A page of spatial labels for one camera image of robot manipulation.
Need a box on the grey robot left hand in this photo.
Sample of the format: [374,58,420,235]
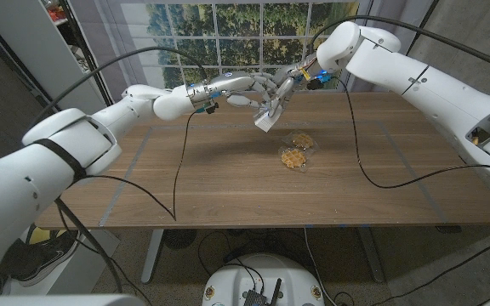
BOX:
[186,70,280,111]

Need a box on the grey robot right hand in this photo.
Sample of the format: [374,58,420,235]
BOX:
[265,52,322,120]

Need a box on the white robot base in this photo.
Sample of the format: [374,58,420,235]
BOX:
[201,253,326,306]

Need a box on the printed window backdrop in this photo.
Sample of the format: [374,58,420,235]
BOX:
[68,0,436,94]

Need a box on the small wrapped waffle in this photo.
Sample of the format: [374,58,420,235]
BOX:
[288,131,317,151]

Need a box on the large wrapped waffle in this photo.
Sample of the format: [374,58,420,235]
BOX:
[278,146,310,173]

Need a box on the black round floor disc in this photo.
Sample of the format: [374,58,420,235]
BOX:
[162,229,198,251]

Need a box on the orange packet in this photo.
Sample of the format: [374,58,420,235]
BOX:
[44,0,68,22]

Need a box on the white table leg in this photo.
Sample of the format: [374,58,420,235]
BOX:
[140,229,166,285]

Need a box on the grey table leg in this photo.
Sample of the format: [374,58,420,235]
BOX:
[356,227,387,284]

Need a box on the white cabinet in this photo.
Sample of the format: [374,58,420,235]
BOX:
[0,0,115,116]

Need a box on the black antenna module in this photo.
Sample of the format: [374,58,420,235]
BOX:
[243,278,283,306]

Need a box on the yellow pad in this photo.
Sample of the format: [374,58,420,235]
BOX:
[25,226,66,247]

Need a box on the black sneaker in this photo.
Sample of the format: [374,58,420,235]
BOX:
[0,231,81,295]

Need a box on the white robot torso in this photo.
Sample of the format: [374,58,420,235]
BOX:
[0,292,490,306]

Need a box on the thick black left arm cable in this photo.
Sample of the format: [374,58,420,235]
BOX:
[26,45,210,295]

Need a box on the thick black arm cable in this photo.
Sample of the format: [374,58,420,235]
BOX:
[26,45,210,295]
[311,14,490,77]

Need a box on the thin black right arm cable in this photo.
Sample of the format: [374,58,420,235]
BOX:
[336,76,490,190]

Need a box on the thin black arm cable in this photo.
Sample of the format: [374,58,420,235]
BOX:
[85,109,197,223]
[336,76,490,190]

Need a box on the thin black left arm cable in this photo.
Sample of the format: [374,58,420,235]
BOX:
[85,109,197,223]

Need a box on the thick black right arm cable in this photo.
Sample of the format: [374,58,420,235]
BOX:
[311,14,490,77]

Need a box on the black metal frame post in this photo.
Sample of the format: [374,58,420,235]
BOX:
[60,0,118,116]
[406,0,441,54]

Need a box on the black floor cable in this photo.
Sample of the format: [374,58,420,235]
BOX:
[197,229,271,282]

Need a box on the white floor cable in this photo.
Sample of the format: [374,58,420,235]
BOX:
[303,227,329,306]

